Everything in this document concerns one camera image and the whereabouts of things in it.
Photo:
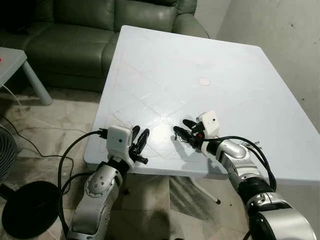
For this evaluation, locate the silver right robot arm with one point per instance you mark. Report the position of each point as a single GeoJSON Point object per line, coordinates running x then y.
{"type": "Point", "coordinates": [235, 152]}

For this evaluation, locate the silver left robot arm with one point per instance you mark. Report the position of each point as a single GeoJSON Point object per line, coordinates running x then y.
{"type": "Point", "coordinates": [97, 195]}

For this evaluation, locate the bunch of metal keys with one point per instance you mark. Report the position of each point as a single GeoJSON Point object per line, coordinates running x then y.
{"type": "Point", "coordinates": [255, 145]}

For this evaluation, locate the round white table plug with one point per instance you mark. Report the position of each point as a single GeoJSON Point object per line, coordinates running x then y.
{"type": "Point", "coordinates": [204, 81]}

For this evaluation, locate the white plastic table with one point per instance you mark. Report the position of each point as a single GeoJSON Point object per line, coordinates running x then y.
{"type": "Point", "coordinates": [200, 55]}

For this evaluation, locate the green leather sofa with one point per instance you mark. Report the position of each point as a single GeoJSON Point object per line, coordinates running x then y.
{"type": "Point", "coordinates": [70, 50]}

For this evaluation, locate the black floor fan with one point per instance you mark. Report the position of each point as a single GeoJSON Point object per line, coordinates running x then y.
{"type": "Point", "coordinates": [30, 210]}

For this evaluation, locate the small grey side table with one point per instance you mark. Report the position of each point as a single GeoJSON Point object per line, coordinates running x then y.
{"type": "Point", "coordinates": [10, 62]}

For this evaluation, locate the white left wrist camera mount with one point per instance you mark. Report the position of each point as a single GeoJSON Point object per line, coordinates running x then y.
{"type": "Point", "coordinates": [119, 140]}

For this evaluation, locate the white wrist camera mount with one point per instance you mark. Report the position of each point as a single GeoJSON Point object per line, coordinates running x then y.
{"type": "Point", "coordinates": [210, 124]}
{"type": "Point", "coordinates": [119, 140]}

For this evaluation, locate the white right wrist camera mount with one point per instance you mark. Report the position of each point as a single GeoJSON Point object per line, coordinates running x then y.
{"type": "Point", "coordinates": [210, 124]}

